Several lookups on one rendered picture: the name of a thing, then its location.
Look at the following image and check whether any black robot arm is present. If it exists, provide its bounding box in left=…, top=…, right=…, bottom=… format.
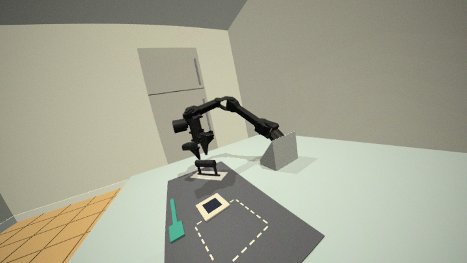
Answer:
left=172, top=96, right=285, bottom=143

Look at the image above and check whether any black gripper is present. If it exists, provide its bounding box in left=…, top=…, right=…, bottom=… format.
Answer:
left=182, top=127, right=210, bottom=159

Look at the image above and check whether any teal flat spatula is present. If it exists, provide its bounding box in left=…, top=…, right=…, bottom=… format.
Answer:
left=168, top=198, right=185, bottom=243

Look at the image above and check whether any cream square tile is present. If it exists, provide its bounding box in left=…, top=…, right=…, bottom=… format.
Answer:
left=196, top=193, right=230, bottom=221

